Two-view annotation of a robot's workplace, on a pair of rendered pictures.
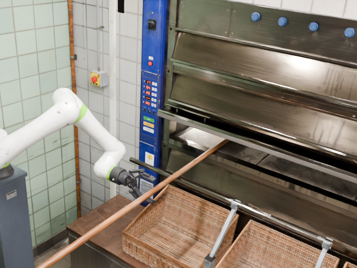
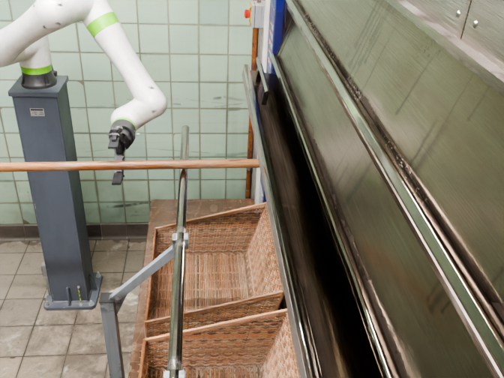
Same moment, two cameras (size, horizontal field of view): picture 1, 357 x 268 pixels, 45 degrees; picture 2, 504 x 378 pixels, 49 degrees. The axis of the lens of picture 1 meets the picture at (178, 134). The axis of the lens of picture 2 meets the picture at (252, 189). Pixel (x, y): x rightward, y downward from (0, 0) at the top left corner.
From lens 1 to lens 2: 1.88 m
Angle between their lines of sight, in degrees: 44
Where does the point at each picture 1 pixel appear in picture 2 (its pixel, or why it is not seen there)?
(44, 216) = (191, 191)
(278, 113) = (328, 109)
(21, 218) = (53, 148)
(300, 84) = (336, 42)
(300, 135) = (325, 166)
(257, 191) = not seen: hidden behind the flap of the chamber
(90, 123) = (108, 45)
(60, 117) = (34, 13)
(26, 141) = (10, 37)
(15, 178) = (38, 93)
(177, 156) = not seen: hidden behind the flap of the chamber
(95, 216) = (192, 206)
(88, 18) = not seen: outside the picture
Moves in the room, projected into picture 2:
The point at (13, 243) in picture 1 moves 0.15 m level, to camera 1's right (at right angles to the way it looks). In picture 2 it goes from (42, 174) to (55, 188)
